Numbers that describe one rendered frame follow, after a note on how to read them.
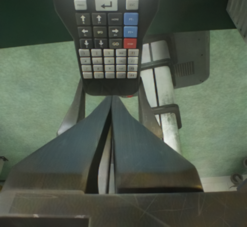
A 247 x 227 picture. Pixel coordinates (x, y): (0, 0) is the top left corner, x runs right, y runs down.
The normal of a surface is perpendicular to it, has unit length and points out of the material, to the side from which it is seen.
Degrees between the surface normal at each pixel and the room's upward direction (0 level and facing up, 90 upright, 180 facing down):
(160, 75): 90
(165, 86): 90
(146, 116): 81
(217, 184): 90
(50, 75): 0
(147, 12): 0
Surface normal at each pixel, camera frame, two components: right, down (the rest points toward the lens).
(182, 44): 0.01, 0.79
